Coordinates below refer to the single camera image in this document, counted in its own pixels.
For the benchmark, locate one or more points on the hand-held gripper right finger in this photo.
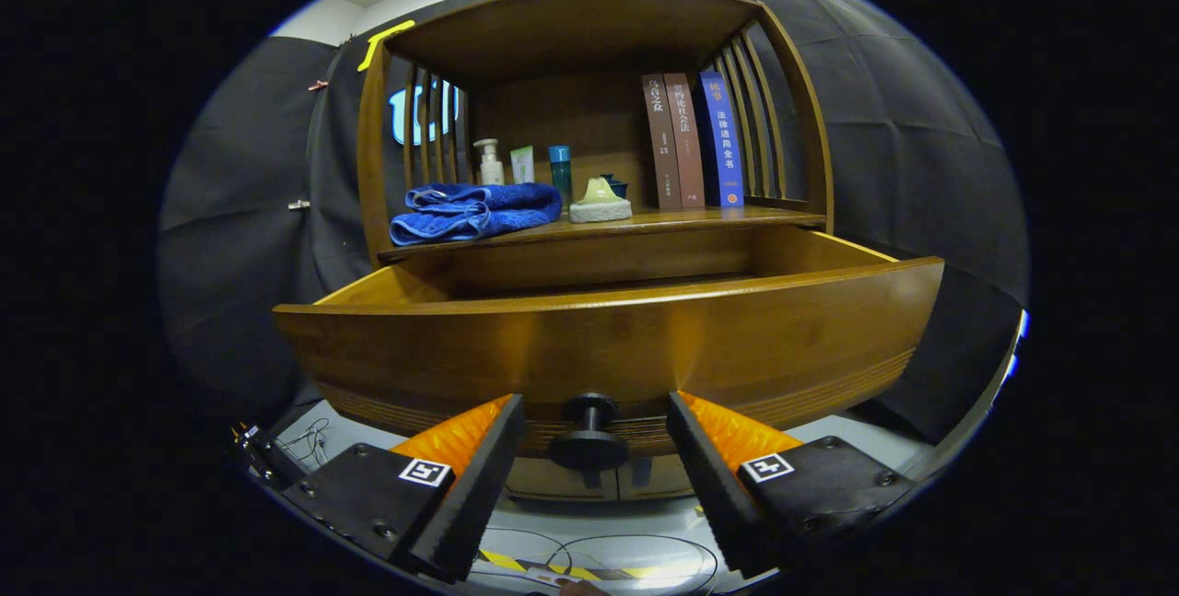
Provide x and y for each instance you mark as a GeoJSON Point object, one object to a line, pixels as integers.
{"type": "Point", "coordinates": [714, 490]}

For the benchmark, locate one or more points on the white pump bottle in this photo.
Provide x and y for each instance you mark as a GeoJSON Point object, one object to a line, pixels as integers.
{"type": "Point", "coordinates": [489, 170]}

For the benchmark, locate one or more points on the brown wooden drawer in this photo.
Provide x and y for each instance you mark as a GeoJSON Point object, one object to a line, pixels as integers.
{"type": "Point", "coordinates": [599, 347]}

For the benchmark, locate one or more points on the wooden cabinet countertop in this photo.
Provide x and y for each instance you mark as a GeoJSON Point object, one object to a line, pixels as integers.
{"type": "Point", "coordinates": [700, 216]}

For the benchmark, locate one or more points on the black backdrop cloth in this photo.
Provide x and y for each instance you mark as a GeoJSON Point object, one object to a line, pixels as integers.
{"type": "Point", "coordinates": [921, 163]}

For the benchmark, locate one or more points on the brown book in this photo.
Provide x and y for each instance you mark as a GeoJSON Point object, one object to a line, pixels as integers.
{"type": "Point", "coordinates": [689, 140]}
{"type": "Point", "coordinates": [661, 145]}

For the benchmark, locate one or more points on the wooden cabinet door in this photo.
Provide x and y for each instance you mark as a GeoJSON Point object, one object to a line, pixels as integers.
{"type": "Point", "coordinates": [534, 481]}
{"type": "Point", "coordinates": [668, 481]}

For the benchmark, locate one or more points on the brown wooden cabinet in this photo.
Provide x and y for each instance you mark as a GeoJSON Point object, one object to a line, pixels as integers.
{"type": "Point", "coordinates": [589, 25]}

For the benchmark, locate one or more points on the black drawer knob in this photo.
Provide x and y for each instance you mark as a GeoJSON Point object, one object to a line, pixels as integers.
{"type": "Point", "coordinates": [589, 444]}

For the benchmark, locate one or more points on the blue folded towel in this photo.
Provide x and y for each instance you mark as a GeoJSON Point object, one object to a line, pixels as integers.
{"type": "Point", "coordinates": [479, 214]}

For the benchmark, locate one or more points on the teal bottle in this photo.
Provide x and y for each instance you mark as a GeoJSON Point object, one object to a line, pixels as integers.
{"type": "Point", "coordinates": [560, 172]}

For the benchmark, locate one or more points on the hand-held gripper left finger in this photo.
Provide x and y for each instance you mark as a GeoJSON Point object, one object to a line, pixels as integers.
{"type": "Point", "coordinates": [470, 495]}

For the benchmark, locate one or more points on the blue lidded teacup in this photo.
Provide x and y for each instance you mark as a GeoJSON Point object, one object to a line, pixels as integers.
{"type": "Point", "coordinates": [619, 187]}

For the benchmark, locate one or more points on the blue book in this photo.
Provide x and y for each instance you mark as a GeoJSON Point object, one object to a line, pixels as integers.
{"type": "Point", "coordinates": [723, 140]}

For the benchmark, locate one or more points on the yellow black floor tape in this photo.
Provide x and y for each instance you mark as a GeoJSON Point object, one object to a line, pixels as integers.
{"type": "Point", "coordinates": [571, 570]}

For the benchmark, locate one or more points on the white green tube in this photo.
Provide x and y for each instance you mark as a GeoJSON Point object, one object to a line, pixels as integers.
{"type": "Point", "coordinates": [522, 166]}

